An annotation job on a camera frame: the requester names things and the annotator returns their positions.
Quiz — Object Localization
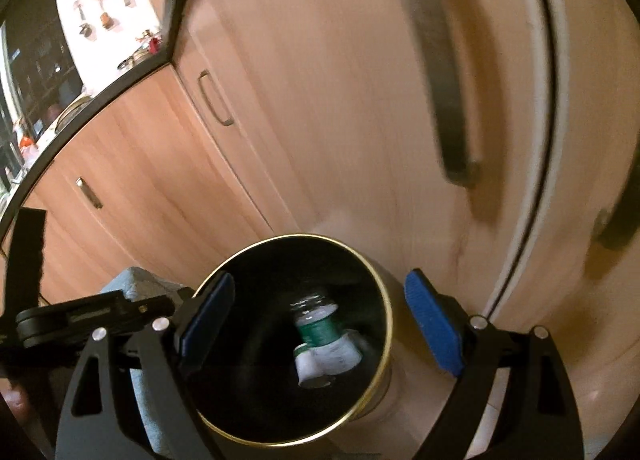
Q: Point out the wooden base cabinets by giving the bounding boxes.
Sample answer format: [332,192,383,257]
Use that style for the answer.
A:
[1,0,639,459]

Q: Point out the person's left hand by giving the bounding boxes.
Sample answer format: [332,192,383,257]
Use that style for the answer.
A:
[1,379,35,433]

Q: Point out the clear green-label plastic bottle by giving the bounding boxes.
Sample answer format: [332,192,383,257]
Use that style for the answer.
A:
[291,292,362,376]

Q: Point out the woven basket bowl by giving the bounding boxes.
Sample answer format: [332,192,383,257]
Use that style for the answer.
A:
[54,95,92,134]

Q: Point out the black gold-rim trash bin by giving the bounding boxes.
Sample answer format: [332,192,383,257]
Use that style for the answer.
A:
[188,234,401,449]

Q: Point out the blue floral tablecloth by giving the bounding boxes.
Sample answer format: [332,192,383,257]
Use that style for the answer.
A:
[98,265,202,460]

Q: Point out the window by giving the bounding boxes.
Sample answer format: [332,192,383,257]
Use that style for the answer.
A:
[1,0,84,195]

